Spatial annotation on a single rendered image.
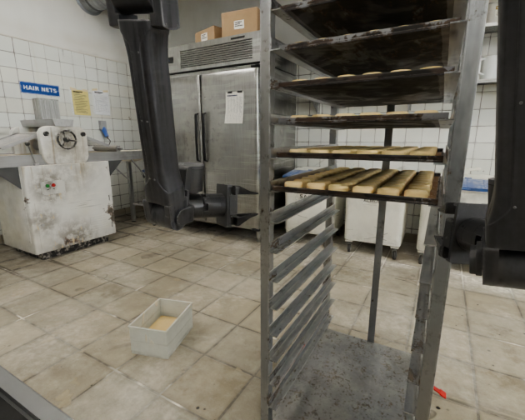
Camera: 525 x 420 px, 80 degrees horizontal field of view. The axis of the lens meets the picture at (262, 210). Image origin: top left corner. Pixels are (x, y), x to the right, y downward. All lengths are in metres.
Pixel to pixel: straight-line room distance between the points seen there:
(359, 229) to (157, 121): 2.69
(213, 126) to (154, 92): 2.83
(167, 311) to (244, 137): 1.83
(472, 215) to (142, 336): 1.57
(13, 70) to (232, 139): 2.38
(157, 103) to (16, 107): 3.78
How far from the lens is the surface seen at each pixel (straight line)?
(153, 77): 0.58
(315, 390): 1.40
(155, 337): 1.78
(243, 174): 3.20
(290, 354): 1.27
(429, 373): 0.94
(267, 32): 0.90
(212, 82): 3.44
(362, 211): 3.06
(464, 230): 0.59
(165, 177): 0.62
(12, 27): 4.49
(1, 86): 4.31
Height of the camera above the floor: 1.09
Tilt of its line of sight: 13 degrees down
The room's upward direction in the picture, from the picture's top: straight up
